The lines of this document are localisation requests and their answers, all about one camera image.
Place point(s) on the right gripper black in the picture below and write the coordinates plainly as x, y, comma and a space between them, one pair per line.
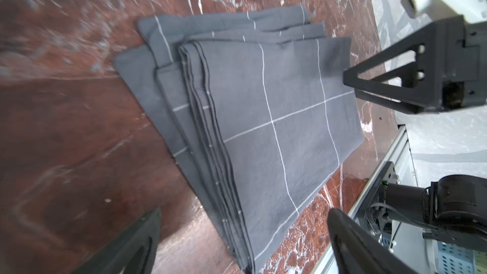
409, 70

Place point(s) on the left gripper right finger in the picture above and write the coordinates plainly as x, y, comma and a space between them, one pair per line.
356, 251

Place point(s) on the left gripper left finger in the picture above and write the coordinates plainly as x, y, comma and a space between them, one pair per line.
134, 251

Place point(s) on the dark grey checked pillowcase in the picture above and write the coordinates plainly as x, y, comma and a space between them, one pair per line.
254, 111

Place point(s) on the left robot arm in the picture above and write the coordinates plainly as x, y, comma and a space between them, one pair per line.
451, 210

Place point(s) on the aluminium front rail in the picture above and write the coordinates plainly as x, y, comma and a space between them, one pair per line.
397, 162

